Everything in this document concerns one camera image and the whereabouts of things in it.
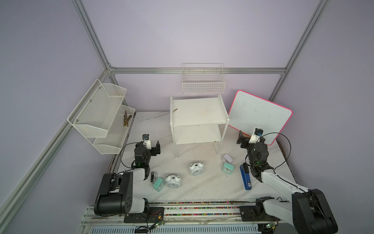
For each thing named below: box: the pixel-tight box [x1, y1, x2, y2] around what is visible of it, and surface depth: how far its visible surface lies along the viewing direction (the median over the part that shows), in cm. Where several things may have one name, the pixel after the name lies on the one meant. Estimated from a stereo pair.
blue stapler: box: [239, 162, 252, 191], surface depth 84 cm
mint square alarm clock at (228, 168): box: [222, 162, 235, 175], surface depth 88 cm
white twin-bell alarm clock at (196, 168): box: [188, 161, 205, 177], surface depth 84 cm
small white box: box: [222, 153, 234, 164], surface depth 90 cm
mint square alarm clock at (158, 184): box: [152, 177, 165, 193], surface depth 82 cm
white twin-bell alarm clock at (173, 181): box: [165, 174, 182, 190], surface depth 79 cm
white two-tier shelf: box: [169, 94, 230, 158], surface depth 79 cm
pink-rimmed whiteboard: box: [227, 90, 294, 146], surface depth 91 cm
